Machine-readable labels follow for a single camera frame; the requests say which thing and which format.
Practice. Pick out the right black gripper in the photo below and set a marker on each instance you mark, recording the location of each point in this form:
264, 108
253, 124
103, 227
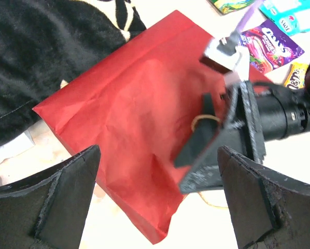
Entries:
243, 133

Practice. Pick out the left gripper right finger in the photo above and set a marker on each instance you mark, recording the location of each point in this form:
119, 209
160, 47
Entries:
267, 209

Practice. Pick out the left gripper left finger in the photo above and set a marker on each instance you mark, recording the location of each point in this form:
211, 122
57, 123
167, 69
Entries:
49, 209

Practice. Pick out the red brown paper bag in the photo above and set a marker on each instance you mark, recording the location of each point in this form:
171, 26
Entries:
137, 105

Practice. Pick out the yellow m&m's packet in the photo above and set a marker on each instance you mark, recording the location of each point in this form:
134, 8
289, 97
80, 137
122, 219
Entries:
296, 77

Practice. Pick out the green yellow snack packet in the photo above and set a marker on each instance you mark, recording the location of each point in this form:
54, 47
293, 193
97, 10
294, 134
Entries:
227, 6

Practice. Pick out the black floral pillow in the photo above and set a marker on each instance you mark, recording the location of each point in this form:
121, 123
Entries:
43, 43

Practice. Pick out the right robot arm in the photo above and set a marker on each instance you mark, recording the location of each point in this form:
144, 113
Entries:
284, 112

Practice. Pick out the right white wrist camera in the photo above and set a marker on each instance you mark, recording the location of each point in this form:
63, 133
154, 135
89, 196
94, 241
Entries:
227, 57

